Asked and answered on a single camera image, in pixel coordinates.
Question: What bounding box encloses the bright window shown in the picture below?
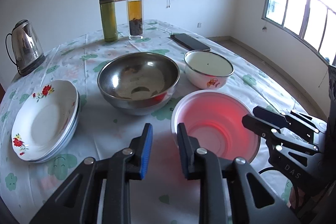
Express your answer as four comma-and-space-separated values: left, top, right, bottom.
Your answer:
261, 0, 336, 67

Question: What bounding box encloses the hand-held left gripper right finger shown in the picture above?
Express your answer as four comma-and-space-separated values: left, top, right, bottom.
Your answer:
176, 123, 302, 224

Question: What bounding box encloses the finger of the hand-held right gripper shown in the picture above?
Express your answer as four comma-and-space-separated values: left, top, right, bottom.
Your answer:
241, 114, 323, 159
253, 106, 320, 143

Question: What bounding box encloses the black smartphone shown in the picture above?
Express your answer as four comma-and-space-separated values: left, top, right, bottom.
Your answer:
170, 33, 212, 52

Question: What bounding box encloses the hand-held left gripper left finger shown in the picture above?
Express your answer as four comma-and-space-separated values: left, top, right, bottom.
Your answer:
29, 123, 153, 224

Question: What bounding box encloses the pink flower white plate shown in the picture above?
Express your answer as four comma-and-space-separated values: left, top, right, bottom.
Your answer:
26, 98, 80, 162

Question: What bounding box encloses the green thermos bottle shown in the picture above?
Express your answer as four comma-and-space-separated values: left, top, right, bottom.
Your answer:
99, 0, 118, 42

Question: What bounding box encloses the red flower white plate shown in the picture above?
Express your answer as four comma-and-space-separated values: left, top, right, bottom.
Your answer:
11, 80, 79, 161

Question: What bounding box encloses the white enamel bowl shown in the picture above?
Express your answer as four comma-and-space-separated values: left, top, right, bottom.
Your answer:
184, 50, 235, 90

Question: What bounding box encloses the stainless steel electric kettle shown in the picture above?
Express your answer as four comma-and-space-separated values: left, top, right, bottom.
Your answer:
6, 19, 46, 77

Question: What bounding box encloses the glass tea bottle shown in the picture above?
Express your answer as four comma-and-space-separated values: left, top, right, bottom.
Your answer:
125, 0, 145, 40

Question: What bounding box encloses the pink plastic bowl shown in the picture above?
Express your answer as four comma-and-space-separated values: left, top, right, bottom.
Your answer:
171, 90, 261, 165

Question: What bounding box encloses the stainless steel bowl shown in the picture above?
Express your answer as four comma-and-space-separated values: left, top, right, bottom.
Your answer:
97, 52, 180, 116

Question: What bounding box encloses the black cable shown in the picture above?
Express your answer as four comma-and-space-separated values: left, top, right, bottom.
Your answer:
259, 166, 300, 203

